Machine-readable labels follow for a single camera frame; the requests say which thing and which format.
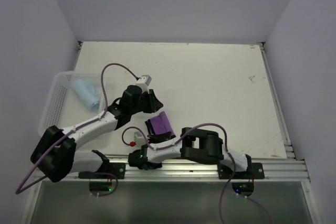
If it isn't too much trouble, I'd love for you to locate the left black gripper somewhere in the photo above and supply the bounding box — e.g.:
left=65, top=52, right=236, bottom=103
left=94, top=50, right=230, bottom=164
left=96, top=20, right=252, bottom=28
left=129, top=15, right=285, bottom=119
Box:
left=130, top=89, right=163, bottom=114

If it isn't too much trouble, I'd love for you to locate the dark grey towel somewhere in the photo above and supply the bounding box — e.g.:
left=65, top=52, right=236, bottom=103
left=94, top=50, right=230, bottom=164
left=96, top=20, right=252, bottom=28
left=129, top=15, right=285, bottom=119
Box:
left=145, top=111, right=176, bottom=139

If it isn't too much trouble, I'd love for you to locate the light blue towel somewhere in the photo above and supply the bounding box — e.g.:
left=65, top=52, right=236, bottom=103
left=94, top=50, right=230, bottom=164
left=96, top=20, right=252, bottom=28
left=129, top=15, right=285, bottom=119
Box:
left=71, top=79, right=100, bottom=111

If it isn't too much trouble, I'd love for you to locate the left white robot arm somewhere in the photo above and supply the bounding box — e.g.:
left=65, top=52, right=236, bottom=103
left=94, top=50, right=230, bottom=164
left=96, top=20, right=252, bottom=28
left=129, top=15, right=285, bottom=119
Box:
left=30, top=85, right=163, bottom=183

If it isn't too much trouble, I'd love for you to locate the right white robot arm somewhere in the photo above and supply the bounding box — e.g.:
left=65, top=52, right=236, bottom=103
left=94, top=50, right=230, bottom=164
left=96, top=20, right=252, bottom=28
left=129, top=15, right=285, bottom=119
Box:
left=128, top=127, right=253, bottom=178

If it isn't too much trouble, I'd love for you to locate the white plastic basket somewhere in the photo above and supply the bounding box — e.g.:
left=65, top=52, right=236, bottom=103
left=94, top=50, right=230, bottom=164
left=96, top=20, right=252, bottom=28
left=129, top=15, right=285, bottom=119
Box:
left=38, top=71, right=104, bottom=136

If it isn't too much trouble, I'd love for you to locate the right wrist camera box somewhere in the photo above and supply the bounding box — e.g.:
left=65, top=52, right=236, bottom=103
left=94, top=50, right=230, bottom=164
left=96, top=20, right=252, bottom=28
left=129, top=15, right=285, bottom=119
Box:
left=130, top=131, right=145, bottom=147

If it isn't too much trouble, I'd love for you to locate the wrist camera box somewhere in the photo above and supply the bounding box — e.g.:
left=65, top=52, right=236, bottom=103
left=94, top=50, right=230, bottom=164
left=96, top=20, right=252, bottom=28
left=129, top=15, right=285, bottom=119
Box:
left=130, top=131, right=145, bottom=147
left=135, top=75, right=152, bottom=92

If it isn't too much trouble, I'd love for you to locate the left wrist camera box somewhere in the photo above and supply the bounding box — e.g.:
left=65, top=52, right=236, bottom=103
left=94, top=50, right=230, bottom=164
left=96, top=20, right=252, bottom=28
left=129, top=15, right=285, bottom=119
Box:
left=135, top=75, right=152, bottom=92

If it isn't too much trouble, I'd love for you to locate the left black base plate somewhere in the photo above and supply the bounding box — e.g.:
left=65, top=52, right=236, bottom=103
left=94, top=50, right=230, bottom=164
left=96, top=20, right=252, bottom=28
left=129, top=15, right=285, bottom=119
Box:
left=78, top=163, right=126, bottom=179

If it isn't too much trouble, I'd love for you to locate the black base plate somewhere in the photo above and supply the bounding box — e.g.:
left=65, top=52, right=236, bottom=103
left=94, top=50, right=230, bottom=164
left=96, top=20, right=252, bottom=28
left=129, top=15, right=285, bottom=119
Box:
left=78, top=163, right=126, bottom=179
left=217, top=163, right=265, bottom=179

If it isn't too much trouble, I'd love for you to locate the aluminium mounting rail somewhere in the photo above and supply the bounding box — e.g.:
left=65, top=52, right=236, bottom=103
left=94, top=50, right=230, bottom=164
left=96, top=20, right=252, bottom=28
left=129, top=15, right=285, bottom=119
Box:
left=33, top=155, right=309, bottom=183

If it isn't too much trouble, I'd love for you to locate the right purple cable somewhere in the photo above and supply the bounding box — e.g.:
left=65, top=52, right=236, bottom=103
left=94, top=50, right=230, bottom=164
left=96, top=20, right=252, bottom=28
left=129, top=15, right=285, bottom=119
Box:
left=122, top=122, right=271, bottom=224

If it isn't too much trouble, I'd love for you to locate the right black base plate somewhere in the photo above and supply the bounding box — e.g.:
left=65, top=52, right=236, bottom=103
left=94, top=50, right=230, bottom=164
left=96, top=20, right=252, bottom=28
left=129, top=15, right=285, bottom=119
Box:
left=217, top=163, right=265, bottom=179

